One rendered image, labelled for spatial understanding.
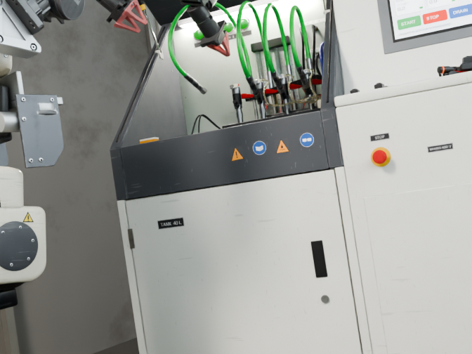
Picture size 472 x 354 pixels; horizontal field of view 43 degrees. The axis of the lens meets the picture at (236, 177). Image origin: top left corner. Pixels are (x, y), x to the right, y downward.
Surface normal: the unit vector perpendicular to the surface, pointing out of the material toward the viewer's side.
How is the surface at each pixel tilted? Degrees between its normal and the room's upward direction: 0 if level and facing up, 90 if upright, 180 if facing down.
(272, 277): 90
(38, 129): 90
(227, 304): 90
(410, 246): 90
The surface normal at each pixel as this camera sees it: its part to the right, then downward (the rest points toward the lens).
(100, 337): 0.74, -0.12
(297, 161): -0.32, 0.04
